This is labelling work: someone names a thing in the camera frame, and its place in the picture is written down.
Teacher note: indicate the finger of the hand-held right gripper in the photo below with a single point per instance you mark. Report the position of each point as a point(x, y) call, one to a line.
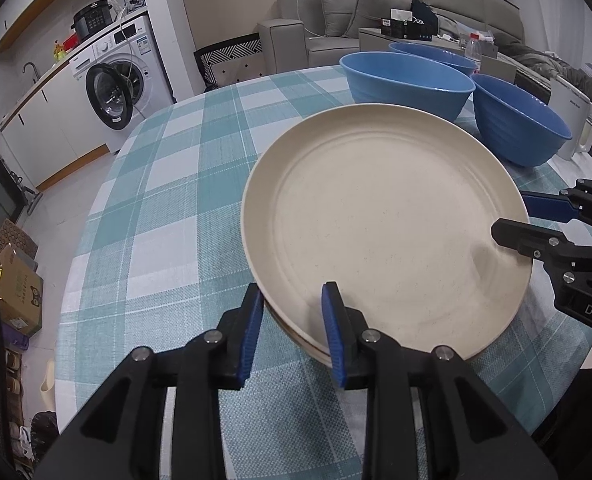
point(540, 205)
point(520, 237)

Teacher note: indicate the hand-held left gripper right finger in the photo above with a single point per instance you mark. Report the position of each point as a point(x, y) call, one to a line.
point(334, 335)

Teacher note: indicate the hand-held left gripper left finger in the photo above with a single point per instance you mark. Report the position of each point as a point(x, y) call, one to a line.
point(250, 340)

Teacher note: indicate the beige round plate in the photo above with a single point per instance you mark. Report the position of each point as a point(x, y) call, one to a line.
point(321, 358)
point(303, 344)
point(385, 220)

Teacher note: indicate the blue bowl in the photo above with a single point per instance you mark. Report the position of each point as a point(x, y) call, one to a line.
point(405, 87)
point(435, 52)
point(515, 125)

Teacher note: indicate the white kettle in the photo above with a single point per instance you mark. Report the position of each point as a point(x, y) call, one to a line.
point(570, 110)

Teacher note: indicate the dark clothing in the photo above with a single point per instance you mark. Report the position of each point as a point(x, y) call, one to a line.
point(565, 70)

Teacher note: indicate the teal checkered tablecloth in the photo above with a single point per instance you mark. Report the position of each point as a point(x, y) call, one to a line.
point(176, 220)

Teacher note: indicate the clear plastic water bottle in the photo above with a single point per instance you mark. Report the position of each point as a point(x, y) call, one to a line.
point(472, 47)

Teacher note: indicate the black cardboard box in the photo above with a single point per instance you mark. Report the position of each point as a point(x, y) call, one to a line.
point(405, 30)

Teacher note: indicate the purple bag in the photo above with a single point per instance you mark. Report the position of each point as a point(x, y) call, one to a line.
point(18, 342)

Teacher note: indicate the patterned cardboard box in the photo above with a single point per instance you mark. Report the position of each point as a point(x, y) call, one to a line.
point(18, 285)

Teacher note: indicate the grey sofa cushion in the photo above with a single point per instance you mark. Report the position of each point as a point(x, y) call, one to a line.
point(338, 10)
point(380, 7)

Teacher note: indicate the stick vacuum cleaner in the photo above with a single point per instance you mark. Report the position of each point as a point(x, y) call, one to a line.
point(28, 195)

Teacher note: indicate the black white patterned bag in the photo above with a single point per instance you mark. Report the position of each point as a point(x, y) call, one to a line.
point(231, 60)

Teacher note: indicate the white base cabinets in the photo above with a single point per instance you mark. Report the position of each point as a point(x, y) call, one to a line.
point(61, 120)

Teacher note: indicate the beige sofa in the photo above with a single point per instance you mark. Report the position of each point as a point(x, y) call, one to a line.
point(286, 45)

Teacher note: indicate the white washing machine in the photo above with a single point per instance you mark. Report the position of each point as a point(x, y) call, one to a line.
point(141, 60)

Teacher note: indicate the yellow toy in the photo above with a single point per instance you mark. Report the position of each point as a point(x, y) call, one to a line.
point(60, 51)

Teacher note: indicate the black kitchen faucet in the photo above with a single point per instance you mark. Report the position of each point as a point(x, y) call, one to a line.
point(31, 70)

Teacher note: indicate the black pressure cooker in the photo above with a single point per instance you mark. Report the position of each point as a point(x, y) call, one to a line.
point(93, 20)

